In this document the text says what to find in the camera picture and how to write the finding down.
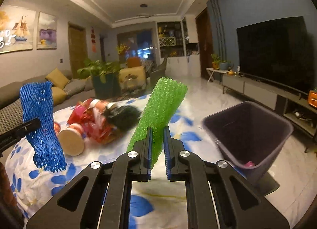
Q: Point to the orange dining chair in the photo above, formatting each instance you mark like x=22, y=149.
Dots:
x=133, y=62

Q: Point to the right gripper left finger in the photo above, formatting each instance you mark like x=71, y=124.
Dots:
x=100, y=195

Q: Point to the houndstooth cushion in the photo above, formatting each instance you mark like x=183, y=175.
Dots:
x=75, y=86

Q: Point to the display cabinet with shelves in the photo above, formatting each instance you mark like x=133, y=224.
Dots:
x=171, y=46

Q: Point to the black white patterned cushion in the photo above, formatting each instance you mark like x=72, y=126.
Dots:
x=11, y=116

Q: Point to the black plastic trash bag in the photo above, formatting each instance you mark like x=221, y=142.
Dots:
x=123, y=117

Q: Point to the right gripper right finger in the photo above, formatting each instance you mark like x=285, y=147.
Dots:
x=217, y=196

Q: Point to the grey dining chair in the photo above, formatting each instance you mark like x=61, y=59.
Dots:
x=158, y=73

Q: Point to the yellow seat cushion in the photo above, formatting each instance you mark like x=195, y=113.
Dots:
x=59, y=95

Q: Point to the orange retro radio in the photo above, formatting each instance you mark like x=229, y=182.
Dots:
x=312, y=98

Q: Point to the sailboat wall painting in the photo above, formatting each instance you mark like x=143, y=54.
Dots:
x=17, y=29

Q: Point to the red white paper cup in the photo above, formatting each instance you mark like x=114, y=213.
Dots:
x=72, y=139

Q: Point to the purple landscape wall painting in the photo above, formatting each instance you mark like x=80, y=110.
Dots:
x=46, y=32

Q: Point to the dark wooden entrance door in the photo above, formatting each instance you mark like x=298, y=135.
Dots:
x=205, y=42

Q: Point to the potted pothos green planter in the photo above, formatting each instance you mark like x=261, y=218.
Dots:
x=104, y=76

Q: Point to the yellow flower bouquet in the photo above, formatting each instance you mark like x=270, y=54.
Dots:
x=122, y=49

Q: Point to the blue foam net sleeve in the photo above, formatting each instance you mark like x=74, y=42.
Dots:
x=37, y=102

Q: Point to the grey sectional sofa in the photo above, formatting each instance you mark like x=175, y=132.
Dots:
x=11, y=92

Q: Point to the blue potted plant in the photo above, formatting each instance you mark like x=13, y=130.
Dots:
x=226, y=65

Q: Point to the red plastic bag pile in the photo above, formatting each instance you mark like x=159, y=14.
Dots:
x=91, y=116

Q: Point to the pink plastic bag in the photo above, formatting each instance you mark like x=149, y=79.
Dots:
x=249, y=164

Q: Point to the wooden interior door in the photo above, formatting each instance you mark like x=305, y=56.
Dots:
x=77, y=42

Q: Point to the yellow back cushion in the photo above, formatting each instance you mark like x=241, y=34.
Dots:
x=57, y=78

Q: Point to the person's left hand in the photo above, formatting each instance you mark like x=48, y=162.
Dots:
x=6, y=191

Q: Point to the dark purple trash bin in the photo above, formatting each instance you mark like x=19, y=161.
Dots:
x=248, y=132

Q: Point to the green foam net sleeve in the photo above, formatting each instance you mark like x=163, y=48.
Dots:
x=163, y=102

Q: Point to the yellow armchair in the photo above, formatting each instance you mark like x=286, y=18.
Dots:
x=132, y=78

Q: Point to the orange potted plant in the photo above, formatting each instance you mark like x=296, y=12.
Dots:
x=216, y=61

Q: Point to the grey tv console cabinet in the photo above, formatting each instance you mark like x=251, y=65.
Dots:
x=294, y=107

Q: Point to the large black television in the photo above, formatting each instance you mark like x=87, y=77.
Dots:
x=280, y=51

